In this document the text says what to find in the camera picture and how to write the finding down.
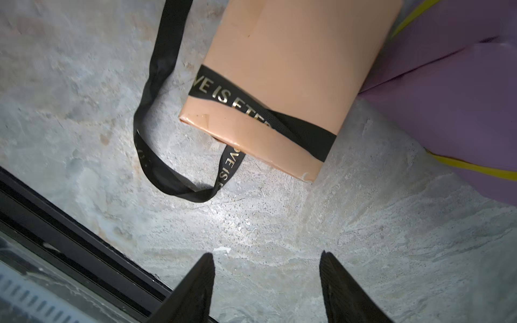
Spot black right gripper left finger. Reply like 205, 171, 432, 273
148, 253, 215, 323

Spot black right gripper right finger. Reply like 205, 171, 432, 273
319, 251, 393, 323

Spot black ribbon gold lettering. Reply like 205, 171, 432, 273
133, 1, 337, 203

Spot yellow ribbon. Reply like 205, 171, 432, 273
389, 0, 517, 182

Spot peach gift box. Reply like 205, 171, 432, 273
178, 0, 404, 184

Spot purple gift box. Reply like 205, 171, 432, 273
358, 0, 517, 207

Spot white slotted cable duct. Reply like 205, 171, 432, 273
1, 275, 67, 322

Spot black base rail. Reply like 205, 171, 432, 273
1, 169, 175, 322

